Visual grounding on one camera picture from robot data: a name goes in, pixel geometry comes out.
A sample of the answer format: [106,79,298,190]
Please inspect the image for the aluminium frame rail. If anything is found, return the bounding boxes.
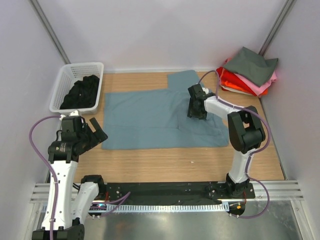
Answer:
[29,180,304,204]

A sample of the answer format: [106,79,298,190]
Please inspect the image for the white plastic laundry basket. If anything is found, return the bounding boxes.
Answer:
[49,62,104,115]

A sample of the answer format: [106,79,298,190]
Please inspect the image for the grey metal corner post left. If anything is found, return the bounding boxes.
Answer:
[29,0,71,65]

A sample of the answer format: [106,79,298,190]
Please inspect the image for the grey folded t shirt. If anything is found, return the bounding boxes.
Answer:
[224,47,279,84]

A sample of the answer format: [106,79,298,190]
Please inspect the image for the red folded t shirt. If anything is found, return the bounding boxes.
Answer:
[216,57,259,95]

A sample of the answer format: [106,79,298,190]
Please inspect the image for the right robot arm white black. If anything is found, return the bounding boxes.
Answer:
[187,83,266,198]

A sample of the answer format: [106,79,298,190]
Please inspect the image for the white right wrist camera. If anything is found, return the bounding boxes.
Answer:
[202,87,212,95]

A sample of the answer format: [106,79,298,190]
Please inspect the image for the black t shirt in basket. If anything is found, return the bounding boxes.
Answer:
[60,75,100,110]

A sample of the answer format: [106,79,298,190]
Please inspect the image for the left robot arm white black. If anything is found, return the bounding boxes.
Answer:
[31,115,108,240]

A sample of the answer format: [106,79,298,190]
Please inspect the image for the orange folded t shirt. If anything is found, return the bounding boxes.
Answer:
[220,80,268,97]

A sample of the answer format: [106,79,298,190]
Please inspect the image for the light blue t shirt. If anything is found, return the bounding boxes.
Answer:
[102,70,229,150]

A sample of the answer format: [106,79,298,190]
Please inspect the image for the white folded t shirt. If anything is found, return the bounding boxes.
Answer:
[220,85,252,96]

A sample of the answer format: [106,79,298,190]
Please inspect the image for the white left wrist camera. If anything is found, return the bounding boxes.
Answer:
[59,110,83,124]

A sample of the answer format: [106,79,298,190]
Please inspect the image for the white slotted cable duct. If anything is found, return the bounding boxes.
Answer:
[42,202,230,214]

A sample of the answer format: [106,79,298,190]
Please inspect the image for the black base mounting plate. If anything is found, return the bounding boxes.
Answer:
[105,181,256,206]

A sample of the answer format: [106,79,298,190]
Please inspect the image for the grey metal corner post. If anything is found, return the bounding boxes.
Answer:
[29,0,71,65]
[258,0,297,56]

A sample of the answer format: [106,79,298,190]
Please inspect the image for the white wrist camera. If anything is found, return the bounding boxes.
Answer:
[202,87,212,95]
[59,110,83,124]

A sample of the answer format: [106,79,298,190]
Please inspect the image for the pink folded t shirt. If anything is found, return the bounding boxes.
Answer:
[240,71,278,94]

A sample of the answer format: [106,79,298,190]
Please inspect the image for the grey metal corner post right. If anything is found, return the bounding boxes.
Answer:
[258,0,297,56]

